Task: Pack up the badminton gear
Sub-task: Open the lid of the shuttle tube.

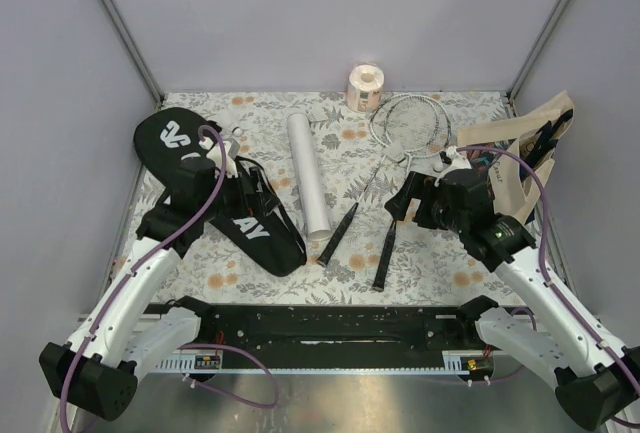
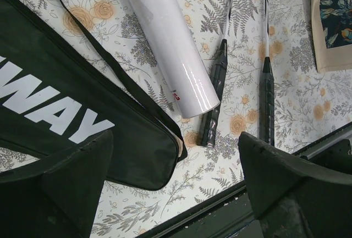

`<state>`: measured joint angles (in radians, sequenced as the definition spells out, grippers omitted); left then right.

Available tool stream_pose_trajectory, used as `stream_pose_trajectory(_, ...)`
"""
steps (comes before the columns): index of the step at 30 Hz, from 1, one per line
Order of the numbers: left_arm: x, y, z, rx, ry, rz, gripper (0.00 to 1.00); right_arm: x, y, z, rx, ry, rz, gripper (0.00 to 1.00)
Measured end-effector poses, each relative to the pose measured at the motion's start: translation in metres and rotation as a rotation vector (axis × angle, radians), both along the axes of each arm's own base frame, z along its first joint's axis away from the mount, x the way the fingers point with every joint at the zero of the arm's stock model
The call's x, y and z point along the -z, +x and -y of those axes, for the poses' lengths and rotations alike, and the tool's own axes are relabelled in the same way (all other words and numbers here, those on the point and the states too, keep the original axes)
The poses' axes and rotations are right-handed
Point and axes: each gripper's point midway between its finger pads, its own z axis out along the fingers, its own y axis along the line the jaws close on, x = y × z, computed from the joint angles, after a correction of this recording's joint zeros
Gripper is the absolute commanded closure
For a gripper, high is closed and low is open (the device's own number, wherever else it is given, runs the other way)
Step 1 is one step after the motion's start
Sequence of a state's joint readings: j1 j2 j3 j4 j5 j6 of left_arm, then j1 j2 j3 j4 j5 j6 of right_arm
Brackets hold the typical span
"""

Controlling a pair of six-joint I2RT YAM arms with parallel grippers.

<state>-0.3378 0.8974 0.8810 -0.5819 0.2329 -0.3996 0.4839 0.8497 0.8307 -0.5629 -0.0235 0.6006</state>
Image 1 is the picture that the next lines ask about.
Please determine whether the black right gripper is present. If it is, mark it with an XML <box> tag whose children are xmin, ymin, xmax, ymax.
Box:
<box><xmin>384</xmin><ymin>170</ymin><xmax>468</xmax><ymax>235</ymax></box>

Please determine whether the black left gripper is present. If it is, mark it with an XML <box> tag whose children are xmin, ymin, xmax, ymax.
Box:
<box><xmin>199</xmin><ymin>166</ymin><xmax>279</xmax><ymax>221</ymax></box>

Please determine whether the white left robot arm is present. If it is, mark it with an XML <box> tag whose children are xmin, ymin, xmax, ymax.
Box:
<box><xmin>39</xmin><ymin>155</ymin><xmax>251</xmax><ymax>427</ymax></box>

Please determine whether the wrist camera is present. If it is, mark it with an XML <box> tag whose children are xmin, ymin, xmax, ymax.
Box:
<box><xmin>433</xmin><ymin>146</ymin><xmax>471</xmax><ymax>174</ymax></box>
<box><xmin>199</xmin><ymin>138</ymin><xmax>240</xmax><ymax>178</ymax></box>

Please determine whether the black racket bag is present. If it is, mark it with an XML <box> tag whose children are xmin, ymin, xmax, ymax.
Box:
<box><xmin>133</xmin><ymin>107</ymin><xmax>307</xmax><ymax>277</ymax></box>

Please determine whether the pink toilet paper roll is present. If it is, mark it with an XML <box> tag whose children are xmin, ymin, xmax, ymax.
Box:
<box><xmin>346</xmin><ymin>63</ymin><xmax>385</xmax><ymax>113</ymax></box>

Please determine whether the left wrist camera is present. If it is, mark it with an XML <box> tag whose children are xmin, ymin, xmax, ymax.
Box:
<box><xmin>199</xmin><ymin>138</ymin><xmax>240</xmax><ymax>178</ymax></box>

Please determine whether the white shuttlecock tube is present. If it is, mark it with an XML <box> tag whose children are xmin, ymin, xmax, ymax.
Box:
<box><xmin>287</xmin><ymin>113</ymin><xmax>332</xmax><ymax>242</ymax></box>

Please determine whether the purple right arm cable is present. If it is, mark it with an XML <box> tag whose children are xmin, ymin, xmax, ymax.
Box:
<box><xmin>457</xmin><ymin>145</ymin><xmax>640</xmax><ymax>428</ymax></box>

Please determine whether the right badminton racket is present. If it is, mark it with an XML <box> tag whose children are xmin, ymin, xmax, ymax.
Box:
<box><xmin>370</xmin><ymin>96</ymin><xmax>450</xmax><ymax>292</ymax></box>

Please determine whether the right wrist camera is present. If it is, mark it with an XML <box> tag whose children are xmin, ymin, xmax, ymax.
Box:
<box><xmin>433</xmin><ymin>146</ymin><xmax>471</xmax><ymax>174</ymax></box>

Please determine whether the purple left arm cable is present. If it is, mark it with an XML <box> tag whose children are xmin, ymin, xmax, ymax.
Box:
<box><xmin>58</xmin><ymin>125</ymin><xmax>227</xmax><ymax>432</ymax></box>

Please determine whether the left badminton racket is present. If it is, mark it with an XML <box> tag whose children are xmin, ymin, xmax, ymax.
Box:
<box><xmin>317</xmin><ymin>94</ymin><xmax>451</xmax><ymax>267</ymax></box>

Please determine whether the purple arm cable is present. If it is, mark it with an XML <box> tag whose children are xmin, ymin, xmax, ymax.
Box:
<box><xmin>457</xmin><ymin>145</ymin><xmax>640</xmax><ymax>428</ymax></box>
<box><xmin>58</xmin><ymin>125</ymin><xmax>227</xmax><ymax>432</ymax></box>

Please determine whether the badminton racket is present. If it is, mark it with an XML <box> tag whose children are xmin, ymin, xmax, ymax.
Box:
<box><xmin>317</xmin><ymin>94</ymin><xmax>451</xmax><ymax>267</ymax></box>
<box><xmin>370</xmin><ymin>96</ymin><xmax>450</xmax><ymax>292</ymax></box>

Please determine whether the floral table mat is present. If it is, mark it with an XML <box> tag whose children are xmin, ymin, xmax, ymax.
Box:
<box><xmin>154</xmin><ymin>92</ymin><xmax>520</xmax><ymax>306</ymax></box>

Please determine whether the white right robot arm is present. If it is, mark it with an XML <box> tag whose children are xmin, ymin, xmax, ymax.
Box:
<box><xmin>385</xmin><ymin>167</ymin><xmax>639</xmax><ymax>431</ymax></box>

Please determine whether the beige tote bag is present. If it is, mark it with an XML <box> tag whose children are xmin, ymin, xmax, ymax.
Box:
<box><xmin>457</xmin><ymin>91</ymin><xmax>574</xmax><ymax>224</ymax></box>

